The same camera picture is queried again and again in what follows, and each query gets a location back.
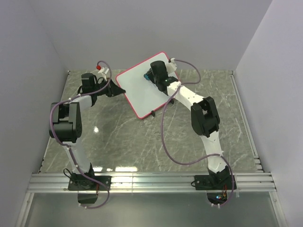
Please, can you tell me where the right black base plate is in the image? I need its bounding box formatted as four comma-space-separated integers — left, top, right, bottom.
191, 175, 237, 191

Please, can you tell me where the aluminium mounting rail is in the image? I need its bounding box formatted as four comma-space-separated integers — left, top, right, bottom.
27, 172, 276, 193

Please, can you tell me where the whiteboard wire stand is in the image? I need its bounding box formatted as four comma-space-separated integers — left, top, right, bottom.
150, 98, 175, 117

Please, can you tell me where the red framed whiteboard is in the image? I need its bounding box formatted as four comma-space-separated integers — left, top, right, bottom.
116, 52, 178, 119

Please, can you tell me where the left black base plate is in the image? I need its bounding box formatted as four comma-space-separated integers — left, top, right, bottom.
68, 175, 112, 191

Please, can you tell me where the right side aluminium rail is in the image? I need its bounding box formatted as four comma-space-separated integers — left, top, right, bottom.
229, 70, 264, 172

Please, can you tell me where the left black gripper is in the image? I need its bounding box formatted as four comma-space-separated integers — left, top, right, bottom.
93, 78, 125, 98

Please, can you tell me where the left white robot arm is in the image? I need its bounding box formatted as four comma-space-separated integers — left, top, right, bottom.
49, 73, 126, 190

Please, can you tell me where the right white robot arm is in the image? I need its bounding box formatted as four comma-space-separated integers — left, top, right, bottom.
145, 58, 232, 189

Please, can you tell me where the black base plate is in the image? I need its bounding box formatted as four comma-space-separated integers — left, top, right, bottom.
191, 175, 237, 191
68, 175, 112, 191

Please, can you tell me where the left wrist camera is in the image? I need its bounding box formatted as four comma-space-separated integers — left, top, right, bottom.
98, 67, 109, 81

